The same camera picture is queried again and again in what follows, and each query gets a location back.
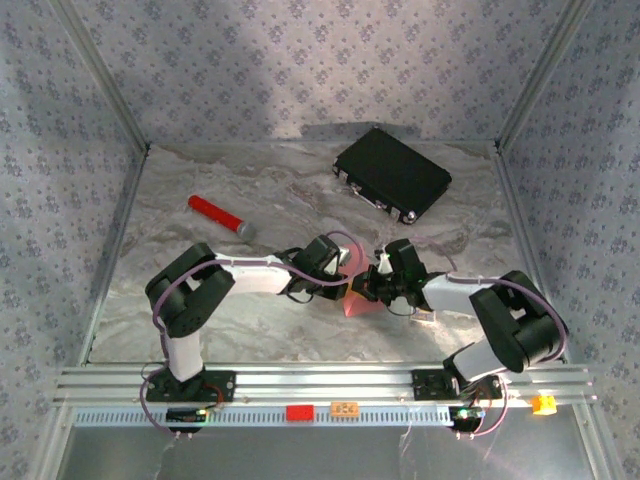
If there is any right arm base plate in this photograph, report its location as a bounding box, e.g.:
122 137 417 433
412 368 504 401

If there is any aluminium mounting rail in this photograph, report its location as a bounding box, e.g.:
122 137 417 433
52 364 599 407

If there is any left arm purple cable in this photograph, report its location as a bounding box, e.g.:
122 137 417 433
138 229 366 441

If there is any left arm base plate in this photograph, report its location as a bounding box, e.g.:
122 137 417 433
145 369 237 404

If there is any pink paper sheet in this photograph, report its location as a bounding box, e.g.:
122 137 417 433
339 243 384 318

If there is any aluminium side rail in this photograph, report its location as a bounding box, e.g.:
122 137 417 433
492 144 571 364
77 144 151 366

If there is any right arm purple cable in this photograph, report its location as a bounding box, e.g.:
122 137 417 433
412 235 570 441

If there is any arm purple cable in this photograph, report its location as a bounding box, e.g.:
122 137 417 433
138 229 366 441
412 235 570 441

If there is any aluminium frame post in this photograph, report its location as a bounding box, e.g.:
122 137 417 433
494 0 599 154
48 0 152 151

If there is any slotted cable duct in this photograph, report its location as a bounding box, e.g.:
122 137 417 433
72 403 451 429

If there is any black briefcase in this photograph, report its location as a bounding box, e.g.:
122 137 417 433
332 127 454 226

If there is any yellow orange block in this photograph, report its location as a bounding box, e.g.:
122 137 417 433
530 394 558 416

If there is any red cylindrical marker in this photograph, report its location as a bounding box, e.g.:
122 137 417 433
187 194 258 241

